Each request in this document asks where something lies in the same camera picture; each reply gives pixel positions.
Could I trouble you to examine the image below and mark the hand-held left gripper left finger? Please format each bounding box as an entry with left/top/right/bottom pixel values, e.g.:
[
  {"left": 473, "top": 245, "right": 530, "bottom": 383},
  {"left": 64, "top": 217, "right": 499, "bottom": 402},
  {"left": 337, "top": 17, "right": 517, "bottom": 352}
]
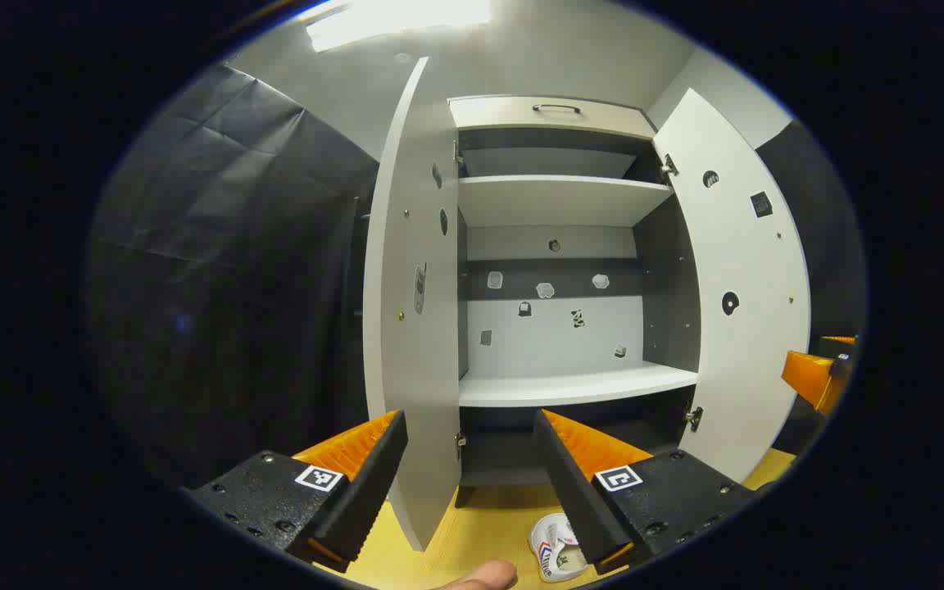
[{"left": 181, "top": 408, "right": 408, "bottom": 573}]

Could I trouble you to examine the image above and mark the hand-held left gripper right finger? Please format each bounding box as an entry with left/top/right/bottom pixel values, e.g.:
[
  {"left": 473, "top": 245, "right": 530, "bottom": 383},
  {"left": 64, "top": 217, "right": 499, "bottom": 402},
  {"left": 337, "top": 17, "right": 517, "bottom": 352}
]
[{"left": 534, "top": 409, "right": 760, "bottom": 574}]

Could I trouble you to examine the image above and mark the white canvas shoe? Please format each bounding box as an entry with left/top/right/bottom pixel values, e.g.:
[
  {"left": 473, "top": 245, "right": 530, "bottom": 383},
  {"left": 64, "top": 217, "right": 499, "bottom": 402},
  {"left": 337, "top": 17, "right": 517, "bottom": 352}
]
[{"left": 528, "top": 514, "right": 592, "bottom": 583}]

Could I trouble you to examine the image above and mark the light grey cabinet door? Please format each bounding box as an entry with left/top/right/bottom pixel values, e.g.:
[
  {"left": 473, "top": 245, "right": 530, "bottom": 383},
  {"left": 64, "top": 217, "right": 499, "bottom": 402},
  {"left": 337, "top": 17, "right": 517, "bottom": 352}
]
[
  {"left": 362, "top": 56, "right": 463, "bottom": 551},
  {"left": 652, "top": 88, "right": 813, "bottom": 484}
]

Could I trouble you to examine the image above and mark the white cabinet shelf board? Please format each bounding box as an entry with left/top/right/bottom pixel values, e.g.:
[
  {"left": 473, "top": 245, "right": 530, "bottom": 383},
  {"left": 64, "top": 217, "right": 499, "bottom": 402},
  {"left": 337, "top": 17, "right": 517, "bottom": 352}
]
[
  {"left": 457, "top": 175, "right": 675, "bottom": 228},
  {"left": 459, "top": 362, "right": 699, "bottom": 408}
]

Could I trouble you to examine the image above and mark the light grey cabinet drawer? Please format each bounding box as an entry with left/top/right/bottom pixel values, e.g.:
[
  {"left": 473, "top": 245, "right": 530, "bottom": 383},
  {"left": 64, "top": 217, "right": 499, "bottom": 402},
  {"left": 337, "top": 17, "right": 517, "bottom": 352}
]
[{"left": 448, "top": 96, "right": 657, "bottom": 140}]

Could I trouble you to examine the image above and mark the black backdrop cloth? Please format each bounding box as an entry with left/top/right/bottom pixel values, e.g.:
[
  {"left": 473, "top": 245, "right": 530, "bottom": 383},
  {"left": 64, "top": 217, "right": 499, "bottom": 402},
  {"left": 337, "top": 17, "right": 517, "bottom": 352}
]
[{"left": 87, "top": 61, "right": 866, "bottom": 492}]

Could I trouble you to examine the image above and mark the ceiling light panel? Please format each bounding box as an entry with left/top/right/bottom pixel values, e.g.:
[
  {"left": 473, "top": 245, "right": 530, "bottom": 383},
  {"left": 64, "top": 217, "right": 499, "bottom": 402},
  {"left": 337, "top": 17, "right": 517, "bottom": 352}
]
[{"left": 306, "top": 0, "right": 493, "bottom": 52}]

